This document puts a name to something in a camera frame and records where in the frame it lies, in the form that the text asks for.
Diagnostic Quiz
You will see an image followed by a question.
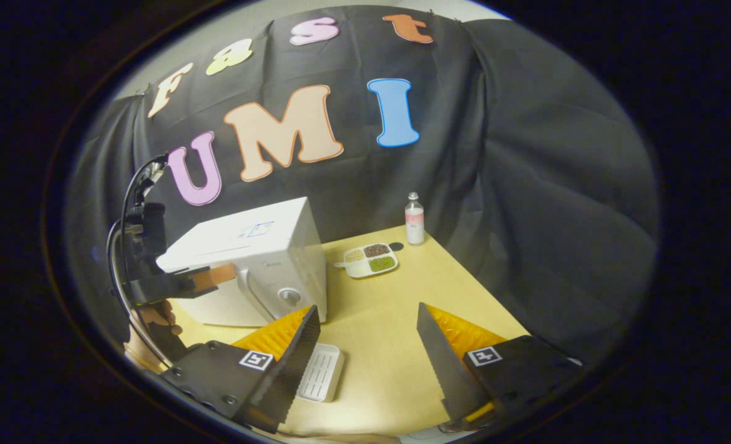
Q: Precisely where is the clear bottle with pink label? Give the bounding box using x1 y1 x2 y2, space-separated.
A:
405 192 426 245

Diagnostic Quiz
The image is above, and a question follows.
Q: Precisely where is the black cable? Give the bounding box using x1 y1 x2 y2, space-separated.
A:
117 154 170 272

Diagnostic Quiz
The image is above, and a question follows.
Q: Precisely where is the white divided dish of beans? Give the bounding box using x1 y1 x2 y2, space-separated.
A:
334 242 400 279

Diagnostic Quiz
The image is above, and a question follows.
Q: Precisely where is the white rectangular tray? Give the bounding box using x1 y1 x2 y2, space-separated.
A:
296 343 345 403

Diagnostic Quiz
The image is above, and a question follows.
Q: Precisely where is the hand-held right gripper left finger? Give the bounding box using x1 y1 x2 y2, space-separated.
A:
162 305 321 434

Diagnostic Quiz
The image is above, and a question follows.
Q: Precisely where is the black backdrop cloth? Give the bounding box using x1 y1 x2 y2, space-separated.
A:
66 6 661 364

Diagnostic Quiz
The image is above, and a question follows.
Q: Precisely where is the white microwave oven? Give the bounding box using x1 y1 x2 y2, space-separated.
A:
155 197 328 327

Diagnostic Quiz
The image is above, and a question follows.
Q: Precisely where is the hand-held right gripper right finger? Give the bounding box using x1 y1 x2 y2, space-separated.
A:
416 302 585 423

